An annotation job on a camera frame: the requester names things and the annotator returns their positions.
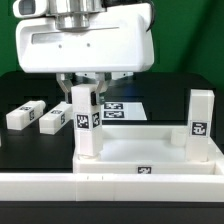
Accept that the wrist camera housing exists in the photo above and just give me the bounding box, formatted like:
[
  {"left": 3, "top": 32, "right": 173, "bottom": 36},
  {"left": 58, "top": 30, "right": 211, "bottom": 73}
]
[{"left": 13, "top": 0, "right": 48, "bottom": 18}]

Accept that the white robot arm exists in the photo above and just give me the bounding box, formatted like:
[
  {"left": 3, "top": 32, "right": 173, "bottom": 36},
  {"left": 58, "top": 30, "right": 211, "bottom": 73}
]
[{"left": 13, "top": 0, "right": 155, "bottom": 105}]

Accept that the white L-shaped fence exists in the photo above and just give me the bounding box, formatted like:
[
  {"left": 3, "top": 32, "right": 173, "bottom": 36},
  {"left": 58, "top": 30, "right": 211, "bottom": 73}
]
[{"left": 0, "top": 131, "right": 224, "bottom": 203}]

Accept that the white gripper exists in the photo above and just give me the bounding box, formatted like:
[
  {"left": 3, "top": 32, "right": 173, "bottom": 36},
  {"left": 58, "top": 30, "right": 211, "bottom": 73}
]
[{"left": 16, "top": 3, "right": 155, "bottom": 106}]

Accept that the white desk top tray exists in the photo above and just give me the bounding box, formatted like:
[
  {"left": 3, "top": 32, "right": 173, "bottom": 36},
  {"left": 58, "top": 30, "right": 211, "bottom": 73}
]
[{"left": 73, "top": 125, "right": 224, "bottom": 175}]

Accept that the marker tag sheet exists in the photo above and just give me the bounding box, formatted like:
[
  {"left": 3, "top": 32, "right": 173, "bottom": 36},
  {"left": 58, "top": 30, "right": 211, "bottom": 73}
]
[{"left": 101, "top": 102, "right": 147, "bottom": 121}]

